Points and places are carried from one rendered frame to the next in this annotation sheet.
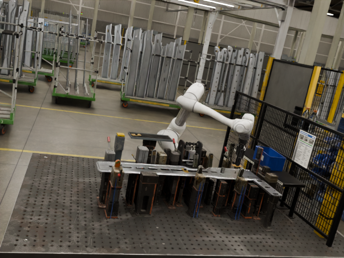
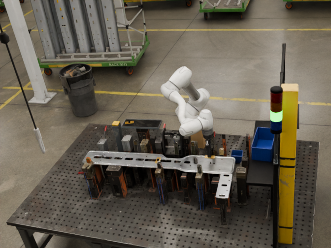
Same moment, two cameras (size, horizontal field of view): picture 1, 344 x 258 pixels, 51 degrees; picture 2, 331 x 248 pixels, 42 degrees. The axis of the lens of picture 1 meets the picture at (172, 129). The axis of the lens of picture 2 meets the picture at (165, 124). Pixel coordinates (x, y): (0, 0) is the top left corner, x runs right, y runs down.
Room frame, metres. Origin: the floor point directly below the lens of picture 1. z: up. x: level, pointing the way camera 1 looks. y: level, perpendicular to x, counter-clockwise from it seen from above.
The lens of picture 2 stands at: (0.54, -2.21, 3.27)
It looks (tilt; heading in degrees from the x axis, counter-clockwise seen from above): 32 degrees down; 40
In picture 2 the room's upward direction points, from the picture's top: 9 degrees counter-clockwise
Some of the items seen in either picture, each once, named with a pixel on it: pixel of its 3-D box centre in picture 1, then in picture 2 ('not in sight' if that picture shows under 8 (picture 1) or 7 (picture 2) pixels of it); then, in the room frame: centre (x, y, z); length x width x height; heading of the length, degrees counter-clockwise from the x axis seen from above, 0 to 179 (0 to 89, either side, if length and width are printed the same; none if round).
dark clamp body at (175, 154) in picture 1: (171, 173); (161, 156); (2.94, -0.06, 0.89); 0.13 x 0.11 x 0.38; 21
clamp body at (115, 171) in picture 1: (114, 192); (91, 180); (2.38, 0.31, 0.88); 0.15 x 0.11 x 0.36; 21
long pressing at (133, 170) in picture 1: (183, 171); (155, 161); (2.75, -0.15, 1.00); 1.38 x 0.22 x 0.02; 111
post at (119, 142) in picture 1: (116, 160); (120, 143); (2.90, 0.41, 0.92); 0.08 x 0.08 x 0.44; 21
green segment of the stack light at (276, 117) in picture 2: not in sight; (276, 114); (2.54, -1.35, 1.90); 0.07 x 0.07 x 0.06
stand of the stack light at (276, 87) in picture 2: not in sight; (276, 130); (2.54, -1.35, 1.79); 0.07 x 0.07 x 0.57
